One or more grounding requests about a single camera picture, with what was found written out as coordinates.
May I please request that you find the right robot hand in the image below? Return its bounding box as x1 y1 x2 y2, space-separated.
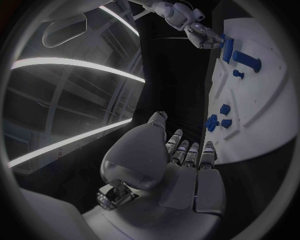
183 22 225 50

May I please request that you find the blue small peg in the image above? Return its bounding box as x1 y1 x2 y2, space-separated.
231 69 245 80

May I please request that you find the white task board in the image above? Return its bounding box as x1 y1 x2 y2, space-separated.
201 17 299 166

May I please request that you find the white cable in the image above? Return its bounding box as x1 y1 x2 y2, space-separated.
180 0 195 10

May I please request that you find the blue long block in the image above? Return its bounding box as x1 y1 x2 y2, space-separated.
220 33 235 65

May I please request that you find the blue long cylinder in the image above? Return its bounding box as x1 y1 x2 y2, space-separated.
231 50 263 74

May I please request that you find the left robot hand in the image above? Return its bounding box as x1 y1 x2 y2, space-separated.
81 110 227 240

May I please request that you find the blue gear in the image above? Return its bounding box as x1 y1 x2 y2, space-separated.
205 113 221 133

